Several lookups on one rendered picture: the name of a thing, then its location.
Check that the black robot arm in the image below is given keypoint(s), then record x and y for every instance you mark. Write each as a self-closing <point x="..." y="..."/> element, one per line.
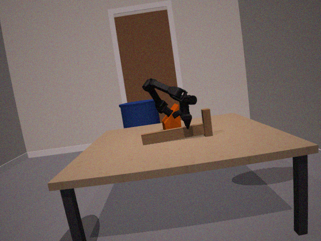
<point x="174" y="92"/>

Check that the dark brown wooden post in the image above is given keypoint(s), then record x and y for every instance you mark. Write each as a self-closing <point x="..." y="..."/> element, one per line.
<point x="206" y="117"/>

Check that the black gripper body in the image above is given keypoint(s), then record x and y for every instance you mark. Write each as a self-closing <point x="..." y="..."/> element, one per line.
<point x="185" y="112"/>

